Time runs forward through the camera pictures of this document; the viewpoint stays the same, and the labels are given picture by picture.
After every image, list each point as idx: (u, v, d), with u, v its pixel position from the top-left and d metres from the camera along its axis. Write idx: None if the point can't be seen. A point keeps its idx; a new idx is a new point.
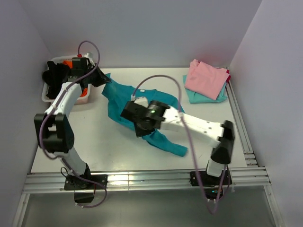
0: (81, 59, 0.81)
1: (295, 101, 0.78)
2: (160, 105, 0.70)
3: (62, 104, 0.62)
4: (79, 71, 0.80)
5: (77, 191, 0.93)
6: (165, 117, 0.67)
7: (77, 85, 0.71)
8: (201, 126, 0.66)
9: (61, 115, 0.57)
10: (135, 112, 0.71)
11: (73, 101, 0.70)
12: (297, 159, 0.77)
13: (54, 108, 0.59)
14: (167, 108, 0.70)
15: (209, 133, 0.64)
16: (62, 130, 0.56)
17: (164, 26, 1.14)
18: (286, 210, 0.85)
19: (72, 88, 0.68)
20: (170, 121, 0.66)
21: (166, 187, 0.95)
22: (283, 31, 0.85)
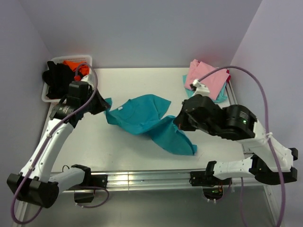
0: (80, 87, 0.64)
1: (295, 103, 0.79)
2: (251, 115, 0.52)
3: (41, 160, 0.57)
4: (75, 100, 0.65)
5: (77, 191, 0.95)
6: (255, 132, 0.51)
7: (66, 126, 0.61)
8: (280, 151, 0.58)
9: (34, 183, 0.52)
10: (212, 113, 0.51)
11: (63, 142, 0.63)
12: (298, 160, 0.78)
13: (31, 169, 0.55)
14: (255, 120, 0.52)
15: (286, 161, 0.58)
16: (36, 196, 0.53)
17: (164, 25, 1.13)
18: (286, 211, 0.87)
19: (57, 131, 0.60)
20: (259, 139, 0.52)
21: (167, 186, 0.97)
22: (283, 32, 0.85)
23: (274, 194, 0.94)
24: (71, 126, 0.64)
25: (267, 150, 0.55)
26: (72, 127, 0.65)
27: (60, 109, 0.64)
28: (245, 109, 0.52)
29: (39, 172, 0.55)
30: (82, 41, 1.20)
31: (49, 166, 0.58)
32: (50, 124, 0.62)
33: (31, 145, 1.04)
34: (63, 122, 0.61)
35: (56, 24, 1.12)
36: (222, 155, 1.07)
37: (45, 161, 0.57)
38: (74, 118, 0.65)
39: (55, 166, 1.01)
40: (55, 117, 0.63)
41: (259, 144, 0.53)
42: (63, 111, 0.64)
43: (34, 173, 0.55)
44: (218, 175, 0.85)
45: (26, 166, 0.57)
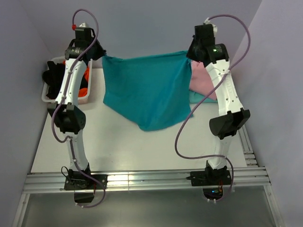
0: (85, 28, 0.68)
1: (295, 102, 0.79)
2: (225, 53, 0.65)
3: (70, 91, 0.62)
4: (82, 42, 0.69)
5: (77, 191, 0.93)
6: (218, 62, 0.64)
7: (82, 62, 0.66)
8: (229, 92, 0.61)
9: (71, 106, 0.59)
10: (204, 37, 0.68)
11: (81, 79, 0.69)
12: (298, 160, 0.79)
13: (64, 97, 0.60)
14: (226, 59, 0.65)
15: (227, 102, 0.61)
16: (73, 117, 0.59)
17: (164, 26, 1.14)
18: (286, 211, 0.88)
19: (76, 67, 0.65)
20: (216, 68, 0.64)
21: (167, 186, 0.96)
22: (282, 33, 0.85)
23: (274, 194, 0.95)
24: (84, 65, 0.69)
25: (217, 82, 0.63)
26: (84, 67, 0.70)
27: (72, 50, 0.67)
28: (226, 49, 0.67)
29: (72, 99, 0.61)
30: None
31: (75, 96, 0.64)
32: (67, 64, 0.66)
33: (31, 145, 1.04)
34: (79, 60, 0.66)
35: (56, 24, 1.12)
36: None
37: (73, 91, 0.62)
38: (85, 58, 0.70)
39: (55, 166, 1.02)
40: (70, 58, 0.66)
41: (215, 74, 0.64)
42: (75, 51, 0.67)
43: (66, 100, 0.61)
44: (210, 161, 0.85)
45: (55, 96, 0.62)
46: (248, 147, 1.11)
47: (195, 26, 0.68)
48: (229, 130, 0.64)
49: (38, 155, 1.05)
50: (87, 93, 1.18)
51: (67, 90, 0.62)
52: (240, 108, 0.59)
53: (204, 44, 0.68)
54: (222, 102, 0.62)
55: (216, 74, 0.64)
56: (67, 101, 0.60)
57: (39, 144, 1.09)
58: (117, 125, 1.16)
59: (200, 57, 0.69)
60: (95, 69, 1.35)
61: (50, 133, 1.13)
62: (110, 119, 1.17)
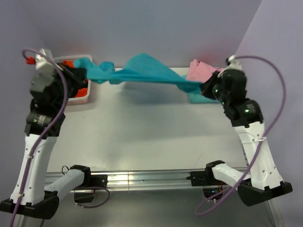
0: (44, 91, 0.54)
1: (295, 102, 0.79)
2: (259, 114, 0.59)
3: (29, 185, 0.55)
4: (49, 106, 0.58)
5: (77, 191, 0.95)
6: (250, 125, 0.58)
7: (46, 141, 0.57)
8: (266, 165, 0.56)
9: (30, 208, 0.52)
10: (233, 91, 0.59)
11: (49, 155, 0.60)
12: (298, 160, 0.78)
13: (20, 195, 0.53)
14: (260, 121, 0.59)
15: (264, 176, 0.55)
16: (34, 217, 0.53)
17: (164, 26, 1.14)
18: (286, 211, 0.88)
19: (39, 150, 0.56)
20: (248, 133, 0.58)
21: (167, 186, 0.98)
22: (283, 32, 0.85)
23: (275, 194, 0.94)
24: (52, 136, 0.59)
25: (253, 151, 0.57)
26: (54, 138, 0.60)
27: (34, 120, 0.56)
28: (259, 108, 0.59)
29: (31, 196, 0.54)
30: (82, 41, 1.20)
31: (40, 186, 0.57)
32: (28, 142, 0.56)
33: None
34: (42, 138, 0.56)
35: (56, 25, 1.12)
36: (222, 155, 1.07)
37: (34, 184, 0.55)
38: (53, 128, 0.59)
39: (55, 166, 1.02)
40: (31, 133, 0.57)
41: (248, 139, 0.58)
42: (38, 122, 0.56)
43: (25, 197, 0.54)
44: (214, 170, 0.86)
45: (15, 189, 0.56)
46: None
47: (224, 75, 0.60)
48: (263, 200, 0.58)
49: None
50: (87, 94, 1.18)
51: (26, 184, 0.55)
52: (280, 183, 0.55)
53: (233, 99, 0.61)
54: (258, 174, 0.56)
55: (249, 139, 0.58)
56: (24, 203, 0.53)
57: None
58: (117, 125, 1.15)
59: (225, 110, 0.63)
60: None
61: None
62: (110, 119, 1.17)
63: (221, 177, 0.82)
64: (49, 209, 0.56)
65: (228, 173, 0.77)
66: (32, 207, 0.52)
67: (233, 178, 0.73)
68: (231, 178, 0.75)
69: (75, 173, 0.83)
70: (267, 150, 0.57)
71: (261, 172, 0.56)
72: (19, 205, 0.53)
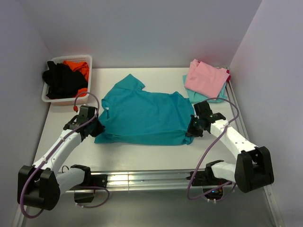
0: (89, 108, 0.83)
1: (295, 103, 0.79)
2: (220, 115, 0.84)
3: (53, 157, 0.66)
4: (83, 117, 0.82)
5: (77, 191, 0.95)
6: (216, 122, 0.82)
7: (77, 134, 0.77)
8: (238, 138, 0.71)
9: (48, 172, 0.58)
10: (201, 110, 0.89)
11: (70, 149, 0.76)
12: (298, 160, 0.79)
13: (44, 161, 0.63)
14: (223, 118, 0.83)
15: (238, 144, 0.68)
16: (44, 188, 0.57)
17: (164, 27, 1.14)
18: (285, 211, 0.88)
19: (70, 137, 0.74)
20: (216, 126, 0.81)
21: (167, 186, 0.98)
22: (282, 34, 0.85)
23: (274, 194, 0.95)
24: (80, 137, 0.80)
25: (227, 135, 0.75)
26: (76, 136, 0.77)
27: (72, 123, 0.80)
28: (220, 113, 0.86)
29: (50, 165, 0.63)
30: (82, 42, 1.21)
31: (57, 166, 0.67)
32: (63, 133, 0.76)
33: (31, 145, 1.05)
34: (75, 132, 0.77)
35: (56, 25, 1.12)
36: (222, 155, 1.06)
37: (57, 157, 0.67)
38: (83, 133, 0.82)
39: None
40: (67, 129, 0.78)
41: (218, 129, 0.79)
42: (75, 125, 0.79)
43: (47, 165, 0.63)
44: (214, 170, 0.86)
45: (38, 161, 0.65)
46: None
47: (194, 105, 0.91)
48: (258, 178, 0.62)
49: (38, 155, 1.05)
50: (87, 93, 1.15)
51: (50, 157, 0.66)
52: (253, 145, 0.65)
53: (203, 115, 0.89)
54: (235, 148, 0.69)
55: (219, 129, 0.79)
56: (45, 167, 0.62)
57: (39, 144, 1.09)
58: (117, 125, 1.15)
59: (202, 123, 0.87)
60: (95, 69, 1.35)
61: (50, 133, 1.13)
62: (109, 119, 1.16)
63: (221, 173, 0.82)
64: (52, 196, 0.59)
65: (227, 168, 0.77)
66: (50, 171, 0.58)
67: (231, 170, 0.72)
68: (229, 172, 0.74)
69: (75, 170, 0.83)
70: (235, 131, 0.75)
71: (235, 144, 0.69)
72: (39, 169, 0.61)
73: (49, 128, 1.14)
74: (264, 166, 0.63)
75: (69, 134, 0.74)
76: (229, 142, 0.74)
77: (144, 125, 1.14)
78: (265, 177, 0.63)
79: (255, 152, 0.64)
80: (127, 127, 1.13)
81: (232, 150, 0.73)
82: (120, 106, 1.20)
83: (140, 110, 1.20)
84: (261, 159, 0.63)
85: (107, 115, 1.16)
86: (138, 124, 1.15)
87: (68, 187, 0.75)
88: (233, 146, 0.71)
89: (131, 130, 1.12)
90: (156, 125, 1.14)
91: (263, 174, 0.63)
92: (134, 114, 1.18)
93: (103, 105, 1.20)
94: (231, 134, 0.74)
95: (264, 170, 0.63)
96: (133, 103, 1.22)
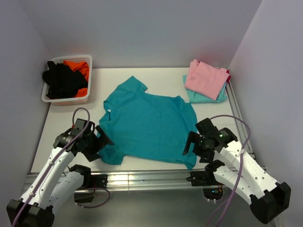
0: (85, 121, 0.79)
1: (295, 103, 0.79)
2: (231, 135, 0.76)
3: (41, 188, 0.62)
4: (77, 130, 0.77)
5: (76, 191, 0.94)
6: (228, 144, 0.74)
7: (67, 154, 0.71)
8: (257, 172, 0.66)
9: (36, 208, 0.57)
10: (207, 130, 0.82)
11: (61, 170, 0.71)
12: (298, 161, 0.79)
13: (31, 195, 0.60)
14: (235, 139, 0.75)
15: (259, 181, 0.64)
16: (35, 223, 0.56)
17: (164, 27, 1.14)
18: (286, 212, 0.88)
19: (59, 160, 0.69)
20: (230, 151, 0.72)
21: (167, 187, 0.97)
22: (283, 34, 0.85)
23: None
24: (72, 155, 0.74)
25: (244, 167, 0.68)
26: (68, 155, 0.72)
27: (64, 138, 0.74)
28: (230, 131, 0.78)
29: (39, 198, 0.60)
30: (82, 42, 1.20)
31: (48, 193, 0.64)
32: (53, 153, 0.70)
33: (31, 145, 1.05)
34: (65, 151, 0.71)
35: (56, 24, 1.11)
36: None
37: (46, 187, 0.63)
38: (75, 147, 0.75)
39: None
40: (58, 146, 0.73)
41: (232, 155, 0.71)
42: (66, 140, 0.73)
43: (34, 199, 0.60)
44: (216, 175, 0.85)
45: (26, 193, 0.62)
46: (248, 147, 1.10)
47: (197, 124, 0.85)
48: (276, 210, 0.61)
49: (38, 155, 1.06)
50: (87, 94, 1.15)
51: (39, 188, 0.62)
52: (275, 183, 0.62)
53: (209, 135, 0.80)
54: (254, 184, 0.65)
55: (233, 156, 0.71)
56: (32, 202, 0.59)
57: (39, 144, 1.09)
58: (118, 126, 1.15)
59: (209, 142, 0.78)
60: (95, 69, 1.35)
61: (50, 134, 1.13)
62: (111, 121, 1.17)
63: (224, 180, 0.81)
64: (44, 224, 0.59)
65: None
66: (39, 208, 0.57)
67: (242, 191, 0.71)
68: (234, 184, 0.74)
69: (74, 178, 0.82)
70: (252, 161, 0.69)
71: (254, 180, 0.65)
72: (27, 205, 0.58)
73: (49, 128, 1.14)
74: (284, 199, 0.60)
75: (58, 155, 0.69)
76: (246, 173, 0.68)
77: (145, 128, 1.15)
78: (280, 208, 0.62)
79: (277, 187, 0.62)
80: (128, 130, 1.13)
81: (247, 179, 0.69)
82: (122, 109, 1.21)
83: (142, 114, 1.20)
84: (281, 194, 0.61)
85: (109, 117, 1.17)
86: (140, 126, 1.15)
87: (65, 199, 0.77)
88: (251, 180, 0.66)
89: (133, 134, 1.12)
90: (157, 129, 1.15)
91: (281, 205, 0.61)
92: (136, 116, 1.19)
93: (105, 107, 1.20)
94: (249, 166, 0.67)
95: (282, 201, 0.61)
96: (134, 105, 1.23)
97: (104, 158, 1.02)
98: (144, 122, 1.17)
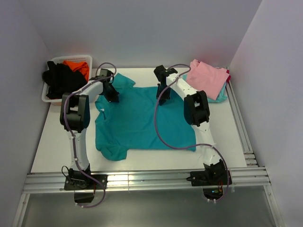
0: (108, 70, 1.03)
1: (294, 103, 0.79)
2: (173, 69, 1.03)
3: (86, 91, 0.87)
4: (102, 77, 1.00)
5: (77, 191, 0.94)
6: (170, 77, 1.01)
7: (100, 83, 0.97)
8: (184, 86, 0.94)
9: (84, 96, 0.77)
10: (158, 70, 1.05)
11: (94, 93, 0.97)
12: (297, 160, 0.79)
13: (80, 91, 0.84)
14: (175, 72, 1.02)
15: (185, 91, 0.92)
16: (82, 106, 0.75)
17: (164, 27, 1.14)
18: (286, 211, 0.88)
19: (96, 83, 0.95)
20: (170, 79, 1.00)
21: (167, 187, 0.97)
22: (282, 34, 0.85)
23: (274, 194, 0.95)
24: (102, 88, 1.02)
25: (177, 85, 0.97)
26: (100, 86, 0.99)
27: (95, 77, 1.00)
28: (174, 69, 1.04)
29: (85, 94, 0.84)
30: (82, 41, 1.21)
31: None
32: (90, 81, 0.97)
33: (31, 144, 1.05)
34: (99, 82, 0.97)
35: (56, 24, 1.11)
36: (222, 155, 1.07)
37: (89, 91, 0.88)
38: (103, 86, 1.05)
39: (55, 166, 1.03)
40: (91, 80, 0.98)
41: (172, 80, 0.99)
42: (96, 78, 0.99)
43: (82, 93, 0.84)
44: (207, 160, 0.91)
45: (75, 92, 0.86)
46: (248, 147, 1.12)
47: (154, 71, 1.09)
48: (199, 114, 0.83)
49: (38, 155, 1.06)
50: None
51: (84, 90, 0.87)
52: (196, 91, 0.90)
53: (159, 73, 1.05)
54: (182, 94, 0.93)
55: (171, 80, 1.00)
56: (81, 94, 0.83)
57: (39, 144, 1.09)
58: (116, 123, 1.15)
59: (159, 79, 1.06)
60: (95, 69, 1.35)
61: (50, 133, 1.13)
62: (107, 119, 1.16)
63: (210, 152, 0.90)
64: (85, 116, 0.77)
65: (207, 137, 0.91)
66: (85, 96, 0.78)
67: None
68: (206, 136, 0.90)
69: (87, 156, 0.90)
70: (182, 81, 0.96)
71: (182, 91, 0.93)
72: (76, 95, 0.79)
73: (49, 128, 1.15)
74: (203, 103, 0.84)
75: (95, 82, 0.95)
76: (179, 90, 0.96)
77: (143, 123, 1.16)
78: (204, 112, 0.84)
79: (197, 95, 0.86)
80: (126, 126, 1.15)
81: (180, 94, 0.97)
82: (115, 106, 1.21)
83: (136, 109, 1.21)
84: (200, 97, 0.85)
85: (103, 116, 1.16)
86: (138, 122, 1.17)
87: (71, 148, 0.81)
88: (181, 92, 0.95)
89: (132, 128, 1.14)
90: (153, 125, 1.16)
91: (202, 110, 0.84)
92: (131, 111, 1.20)
93: (98, 107, 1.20)
94: (180, 84, 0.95)
95: (202, 106, 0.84)
96: (126, 101, 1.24)
97: (108, 156, 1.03)
98: (140, 117, 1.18)
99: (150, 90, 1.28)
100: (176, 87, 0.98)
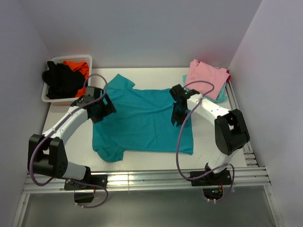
0: (95, 88, 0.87)
1: (294, 103, 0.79)
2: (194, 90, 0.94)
3: (62, 128, 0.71)
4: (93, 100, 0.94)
5: (77, 191, 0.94)
6: (191, 98, 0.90)
7: (84, 110, 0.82)
8: (213, 107, 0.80)
9: (57, 140, 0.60)
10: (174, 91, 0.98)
11: (77, 123, 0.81)
12: (297, 161, 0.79)
13: (54, 130, 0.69)
14: (197, 92, 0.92)
15: (213, 112, 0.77)
16: (54, 155, 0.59)
17: (164, 27, 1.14)
18: (286, 212, 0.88)
19: (77, 113, 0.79)
20: (191, 100, 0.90)
21: (167, 186, 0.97)
22: (282, 34, 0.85)
23: (274, 194, 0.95)
24: (86, 115, 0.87)
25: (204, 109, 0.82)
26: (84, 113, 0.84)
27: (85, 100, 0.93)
28: (195, 90, 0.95)
29: (60, 135, 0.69)
30: (82, 41, 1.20)
31: (66, 135, 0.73)
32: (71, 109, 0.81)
33: None
34: (83, 108, 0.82)
35: (56, 24, 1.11)
36: None
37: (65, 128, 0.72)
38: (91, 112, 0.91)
39: None
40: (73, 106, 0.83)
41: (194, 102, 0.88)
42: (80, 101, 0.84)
43: (55, 134, 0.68)
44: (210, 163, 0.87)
45: (47, 131, 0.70)
46: (248, 147, 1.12)
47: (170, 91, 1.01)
48: (236, 138, 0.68)
49: None
50: None
51: (59, 127, 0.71)
52: (228, 110, 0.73)
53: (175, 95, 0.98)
54: (211, 115, 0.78)
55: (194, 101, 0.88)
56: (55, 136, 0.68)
57: None
58: (114, 124, 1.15)
59: (178, 101, 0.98)
60: (95, 69, 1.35)
61: None
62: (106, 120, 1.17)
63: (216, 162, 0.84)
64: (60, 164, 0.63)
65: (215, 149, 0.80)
66: (59, 140, 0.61)
67: None
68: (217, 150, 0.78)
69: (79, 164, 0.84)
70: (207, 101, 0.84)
71: (211, 113, 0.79)
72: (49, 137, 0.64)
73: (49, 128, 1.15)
74: (240, 126, 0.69)
75: (76, 111, 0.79)
76: (207, 114, 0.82)
77: (141, 125, 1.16)
78: (240, 136, 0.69)
79: (231, 115, 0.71)
80: (123, 126, 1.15)
81: (208, 117, 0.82)
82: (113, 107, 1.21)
83: (133, 111, 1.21)
84: (235, 119, 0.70)
85: None
86: (137, 124, 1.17)
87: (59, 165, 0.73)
88: (209, 115, 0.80)
89: (129, 130, 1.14)
90: (151, 127, 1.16)
91: (240, 134, 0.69)
92: (129, 113, 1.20)
93: None
94: (207, 105, 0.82)
95: (239, 129, 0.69)
96: (125, 101, 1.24)
97: (105, 157, 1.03)
98: (139, 119, 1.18)
99: (149, 92, 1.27)
100: (202, 109, 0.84)
